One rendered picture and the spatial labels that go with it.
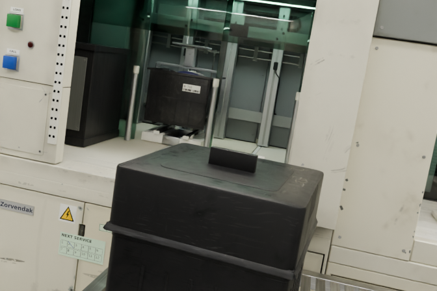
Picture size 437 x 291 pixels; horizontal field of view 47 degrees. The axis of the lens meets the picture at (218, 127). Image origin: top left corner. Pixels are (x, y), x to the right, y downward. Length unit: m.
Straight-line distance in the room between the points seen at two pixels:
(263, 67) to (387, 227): 1.03
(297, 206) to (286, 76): 1.35
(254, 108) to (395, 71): 1.00
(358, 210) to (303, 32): 0.67
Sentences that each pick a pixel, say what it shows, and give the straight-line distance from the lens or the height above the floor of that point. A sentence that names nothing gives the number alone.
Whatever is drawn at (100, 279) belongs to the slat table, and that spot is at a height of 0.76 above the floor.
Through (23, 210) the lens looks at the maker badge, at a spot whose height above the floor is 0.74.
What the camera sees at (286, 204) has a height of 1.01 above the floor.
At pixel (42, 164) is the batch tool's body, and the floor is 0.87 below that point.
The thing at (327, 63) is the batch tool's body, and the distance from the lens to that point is 1.05.
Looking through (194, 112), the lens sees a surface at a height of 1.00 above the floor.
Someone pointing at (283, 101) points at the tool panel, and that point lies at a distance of 2.01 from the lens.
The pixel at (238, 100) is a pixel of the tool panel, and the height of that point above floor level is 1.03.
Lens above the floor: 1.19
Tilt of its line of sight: 8 degrees down
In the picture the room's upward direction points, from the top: 9 degrees clockwise
